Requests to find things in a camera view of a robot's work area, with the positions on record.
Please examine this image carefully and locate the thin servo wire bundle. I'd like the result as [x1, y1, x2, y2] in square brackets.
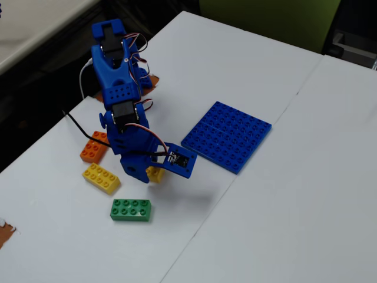
[122, 32, 171, 157]

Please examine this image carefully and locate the orange 2x4 toy block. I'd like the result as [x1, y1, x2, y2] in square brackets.
[79, 130, 112, 164]

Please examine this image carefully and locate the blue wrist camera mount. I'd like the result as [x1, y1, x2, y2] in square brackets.
[148, 142, 198, 180]

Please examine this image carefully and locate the black cable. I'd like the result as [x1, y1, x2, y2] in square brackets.
[61, 109, 171, 157]

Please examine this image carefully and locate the grey metal frame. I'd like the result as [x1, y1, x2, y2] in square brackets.
[332, 31, 377, 71]

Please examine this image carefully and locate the yellow 2x4 toy block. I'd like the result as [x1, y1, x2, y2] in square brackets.
[82, 162, 121, 196]

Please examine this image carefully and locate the green 2x4 toy block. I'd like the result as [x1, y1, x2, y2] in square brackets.
[110, 198, 153, 223]

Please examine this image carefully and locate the blue 8x8 studded baseplate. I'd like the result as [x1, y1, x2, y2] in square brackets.
[180, 101, 273, 175]

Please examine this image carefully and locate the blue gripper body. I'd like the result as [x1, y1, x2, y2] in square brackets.
[119, 152, 154, 175]

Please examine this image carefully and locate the white background table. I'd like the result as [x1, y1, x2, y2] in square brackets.
[0, 0, 101, 74]

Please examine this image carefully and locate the yellow 2x2 toy block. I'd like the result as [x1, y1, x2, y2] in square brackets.
[145, 166, 166, 184]

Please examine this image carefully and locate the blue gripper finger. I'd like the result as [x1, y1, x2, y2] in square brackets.
[123, 166, 151, 185]

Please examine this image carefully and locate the white cable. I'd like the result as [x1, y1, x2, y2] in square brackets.
[78, 57, 95, 101]

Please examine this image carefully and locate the white foam board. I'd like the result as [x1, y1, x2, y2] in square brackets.
[161, 54, 377, 283]
[0, 11, 325, 283]

